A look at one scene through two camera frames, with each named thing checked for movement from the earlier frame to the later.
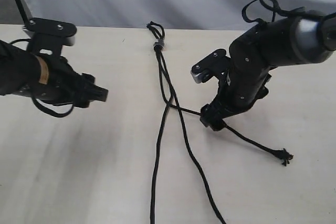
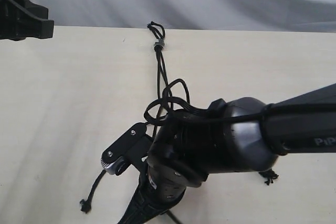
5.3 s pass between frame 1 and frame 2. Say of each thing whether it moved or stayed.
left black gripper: moved
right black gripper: moved
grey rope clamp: stayed
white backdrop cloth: stayed
